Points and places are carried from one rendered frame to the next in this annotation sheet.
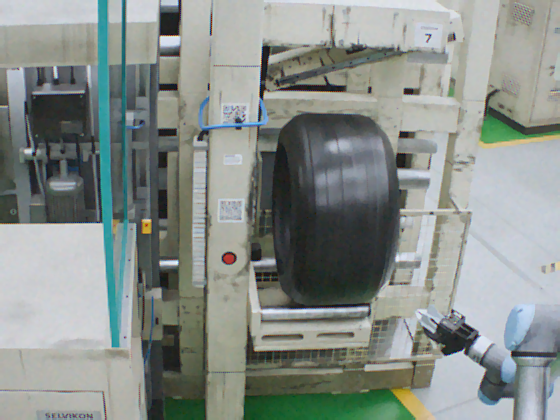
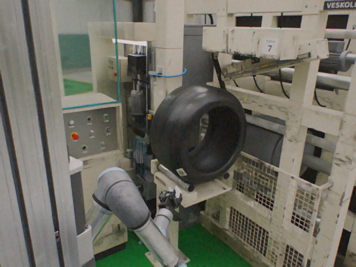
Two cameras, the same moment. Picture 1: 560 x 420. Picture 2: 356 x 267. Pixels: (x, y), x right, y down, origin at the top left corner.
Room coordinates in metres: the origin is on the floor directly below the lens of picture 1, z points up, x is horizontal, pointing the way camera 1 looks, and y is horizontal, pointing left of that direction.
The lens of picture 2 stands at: (1.27, -1.63, 1.79)
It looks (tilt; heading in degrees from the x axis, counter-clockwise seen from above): 20 degrees down; 64
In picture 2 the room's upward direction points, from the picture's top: 1 degrees clockwise
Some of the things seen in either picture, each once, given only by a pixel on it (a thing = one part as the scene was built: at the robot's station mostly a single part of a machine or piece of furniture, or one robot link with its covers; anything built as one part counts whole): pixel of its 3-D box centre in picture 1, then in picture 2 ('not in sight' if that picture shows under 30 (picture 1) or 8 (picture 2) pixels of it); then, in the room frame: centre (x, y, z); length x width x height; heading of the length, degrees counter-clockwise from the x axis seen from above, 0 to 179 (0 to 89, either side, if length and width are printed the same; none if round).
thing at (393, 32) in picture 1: (348, 18); (251, 41); (2.45, -0.19, 1.71); 0.61 x 0.25 x 0.15; 99
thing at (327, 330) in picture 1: (311, 328); (174, 185); (2.00, -0.14, 0.83); 0.36 x 0.09 x 0.06; 99
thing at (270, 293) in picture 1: (303, 312); (191, 184); (2.14, -0.11, 0.80); 0.37 x 0.36 x 0.02; 9
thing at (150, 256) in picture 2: not in sight; (167, 256); (2.08, 0.13, 0.02); 0.27 x 0.27 x 0.04; 9
